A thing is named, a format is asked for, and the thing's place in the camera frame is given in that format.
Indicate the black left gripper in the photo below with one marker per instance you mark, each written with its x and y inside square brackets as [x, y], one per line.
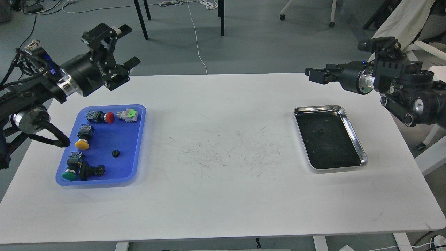
[86, 73]

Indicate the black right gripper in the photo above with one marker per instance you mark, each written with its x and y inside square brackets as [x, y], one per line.
[355, 76]

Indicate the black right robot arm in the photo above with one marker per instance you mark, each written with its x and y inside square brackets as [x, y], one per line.
[407, 91]

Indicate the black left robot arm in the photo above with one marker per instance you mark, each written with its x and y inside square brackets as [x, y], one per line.
[33, 78]

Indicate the silver metal tray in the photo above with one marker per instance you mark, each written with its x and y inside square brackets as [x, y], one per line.
[339, 148]

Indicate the blue plastic tray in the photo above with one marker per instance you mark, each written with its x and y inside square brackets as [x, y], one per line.
[126, 137]

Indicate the black table leg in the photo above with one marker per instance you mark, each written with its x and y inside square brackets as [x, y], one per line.
[141, 20]

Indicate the beige cloth on chair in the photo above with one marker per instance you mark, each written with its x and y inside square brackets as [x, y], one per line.
[406, 21]

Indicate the grey green switch module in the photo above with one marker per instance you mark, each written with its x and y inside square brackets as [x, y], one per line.
[129, 115]

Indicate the red push button switch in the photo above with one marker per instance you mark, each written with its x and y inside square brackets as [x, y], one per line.
[98, 116]

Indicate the yellow push button switch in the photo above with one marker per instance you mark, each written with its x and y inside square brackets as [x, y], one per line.
[85, 134]

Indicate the black switch block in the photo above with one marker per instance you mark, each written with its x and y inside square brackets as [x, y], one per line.
[87, 170]

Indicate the green push button switch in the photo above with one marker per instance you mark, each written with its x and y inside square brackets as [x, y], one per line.
[74, 162]

